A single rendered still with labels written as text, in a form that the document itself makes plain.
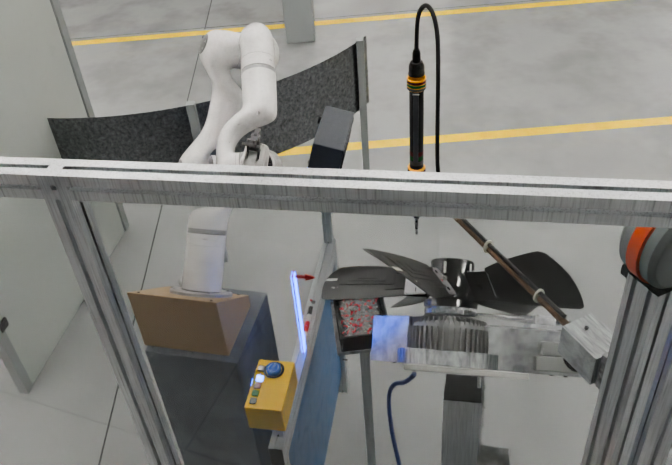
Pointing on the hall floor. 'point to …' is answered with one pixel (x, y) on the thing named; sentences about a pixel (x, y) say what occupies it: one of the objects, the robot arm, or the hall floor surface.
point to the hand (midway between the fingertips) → (246, 164)
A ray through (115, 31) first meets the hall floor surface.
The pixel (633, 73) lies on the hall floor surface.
